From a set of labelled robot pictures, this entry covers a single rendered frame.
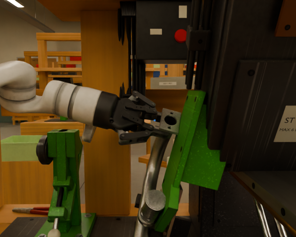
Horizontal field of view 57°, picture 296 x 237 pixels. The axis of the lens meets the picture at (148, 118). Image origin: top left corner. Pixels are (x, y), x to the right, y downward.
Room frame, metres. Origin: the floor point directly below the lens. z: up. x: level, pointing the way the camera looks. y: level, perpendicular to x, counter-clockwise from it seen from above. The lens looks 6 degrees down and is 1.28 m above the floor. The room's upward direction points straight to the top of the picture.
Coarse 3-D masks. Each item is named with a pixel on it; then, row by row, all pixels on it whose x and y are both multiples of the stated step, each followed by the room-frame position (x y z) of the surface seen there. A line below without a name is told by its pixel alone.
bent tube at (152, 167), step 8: (168, 112) 0.57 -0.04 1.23; (176, 112) 0.57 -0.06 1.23; (160, 120) 0.55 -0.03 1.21; (168, 120) 0.58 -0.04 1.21; (176, 120) 0.56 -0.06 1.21; (160, 128) 0.53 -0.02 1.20; (168, 128) 0.54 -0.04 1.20; (176, 128) 0.54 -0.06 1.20; (160, 144) 0.59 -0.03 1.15; (152, 152) 0.61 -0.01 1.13; (160, 152) 0.60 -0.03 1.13; (152, 160) 0.61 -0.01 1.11; (160, 160) 0.61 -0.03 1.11; (152, 168) 0.60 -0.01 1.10; (152, 176) 0.60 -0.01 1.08; (144, 184) 0.59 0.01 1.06; (152, 184) 0.58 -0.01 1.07; (144, 192) 0.57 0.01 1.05; (144, 200) 0.55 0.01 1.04; (136, 224) 0.52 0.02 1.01; (136, 232) 0.50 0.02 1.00; (144, 232) 0.50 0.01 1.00
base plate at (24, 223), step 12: (96, 216) 0.77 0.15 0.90; (108, 216) 0.77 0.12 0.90; (120, 216) 0.77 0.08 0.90; (132, 216) 0.77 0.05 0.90; (180, 216) 0.77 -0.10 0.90; (12, 228) 0.71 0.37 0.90; (24, 228) 0.71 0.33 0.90; (36, 228) 0.71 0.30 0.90; (96, 228) 0.71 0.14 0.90; (108, 228) 0.71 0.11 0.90; (120, 228) 0.71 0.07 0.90; (132, 228) 0.71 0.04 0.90; (192, 228) 0.71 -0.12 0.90
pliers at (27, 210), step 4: (16, 208) 0.85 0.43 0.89; (20, 208) 0.85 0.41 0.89; (24, 208) 0.85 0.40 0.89; (28, 208) 0.85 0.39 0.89; (32, 208) 0.85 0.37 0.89; (36, 208) 0.85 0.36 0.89; (40, 208) 0.85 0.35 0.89; (44, 208) 0.85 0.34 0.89; (48, 208) 0.85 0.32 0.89; (24, 212) 0.84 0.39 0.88; (28, 212) 0.84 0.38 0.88; (32, 212) 0.83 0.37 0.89; (36, 212) 0.83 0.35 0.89; (40, 212) 0.82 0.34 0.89; (44, 212) 0.82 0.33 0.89
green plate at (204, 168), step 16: (192, 96) 0.50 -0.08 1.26; (192, 112) 0.46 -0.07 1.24; (192, 128) 0.45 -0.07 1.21; (176, 144) 0.52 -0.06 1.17; (192, 144) 0.46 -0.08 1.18; (176, 160) 0.48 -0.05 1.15; (192, 160) 0.46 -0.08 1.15; (208, 160) 0.46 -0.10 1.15; (176, 176) 0.45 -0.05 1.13; (192, 176) 0.46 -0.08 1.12; (208, 176) 0.46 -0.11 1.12
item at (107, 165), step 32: (96, 32) 0.82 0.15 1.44; (96, 64) 0.82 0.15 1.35; (128, 64) 0.82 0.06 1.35; (96, 128) 0.82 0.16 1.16; (0, 160) 0.90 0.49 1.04; (96, 160) 0.82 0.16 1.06; (128, 160) 0.82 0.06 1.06; (0, 192) 0.88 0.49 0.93; (96, 192) 0.82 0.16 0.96; (128, 192) 0.82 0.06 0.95
